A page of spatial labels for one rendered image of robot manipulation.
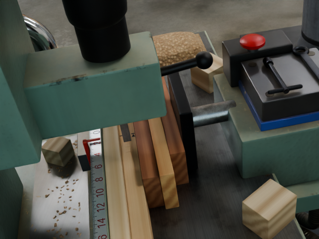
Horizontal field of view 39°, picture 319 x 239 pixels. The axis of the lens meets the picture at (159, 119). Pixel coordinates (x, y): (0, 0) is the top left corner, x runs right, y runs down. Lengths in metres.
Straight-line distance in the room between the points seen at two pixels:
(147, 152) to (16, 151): 0.15
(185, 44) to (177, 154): 0.29
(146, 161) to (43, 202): 0.25
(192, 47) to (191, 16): 2.12
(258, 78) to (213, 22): 2.27
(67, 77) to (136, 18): 2.51
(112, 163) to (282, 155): 0.20
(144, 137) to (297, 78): 0.19
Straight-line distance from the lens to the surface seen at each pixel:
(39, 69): 0.48
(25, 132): 0.45
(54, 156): 0.75
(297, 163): 0.56
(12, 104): 0.43
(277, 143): 0.53
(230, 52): 0.57
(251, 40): 0.56
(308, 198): 0.58
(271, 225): 0.48
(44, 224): 0.69
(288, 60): 0.57
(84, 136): 0.73
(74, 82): 0.45
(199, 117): 0.55
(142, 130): 0.55
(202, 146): 0.59
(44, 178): 0.76
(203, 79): 0.68
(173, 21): 2.86
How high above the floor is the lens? 1.31
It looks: 39 degrees down
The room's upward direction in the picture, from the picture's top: 9 degrees counter-clockwise
